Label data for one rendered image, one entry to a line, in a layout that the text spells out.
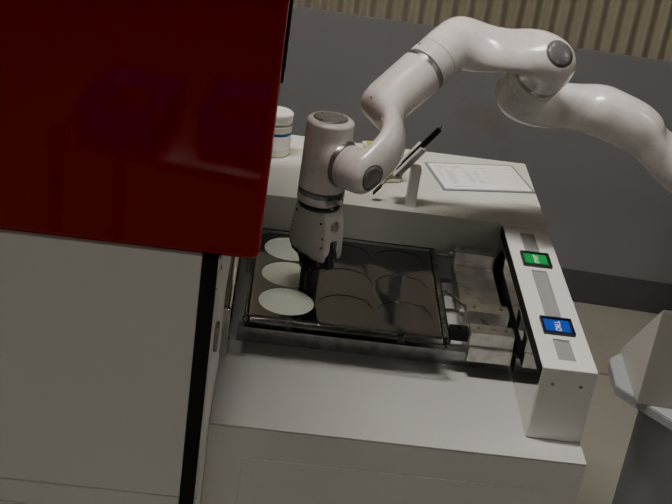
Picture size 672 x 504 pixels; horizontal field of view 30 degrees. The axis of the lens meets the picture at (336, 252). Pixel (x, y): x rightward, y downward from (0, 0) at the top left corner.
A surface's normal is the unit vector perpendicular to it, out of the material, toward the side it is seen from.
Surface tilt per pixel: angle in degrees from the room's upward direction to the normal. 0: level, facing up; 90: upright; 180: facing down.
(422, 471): 90
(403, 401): 0
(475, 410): 0
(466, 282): 0
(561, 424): 90
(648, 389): 90
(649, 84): 90
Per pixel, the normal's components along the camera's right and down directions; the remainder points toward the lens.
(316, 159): -0.58, 0.28
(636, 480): -0.86, 0.12
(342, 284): 0.13, -0.89
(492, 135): -0.06, 0.44
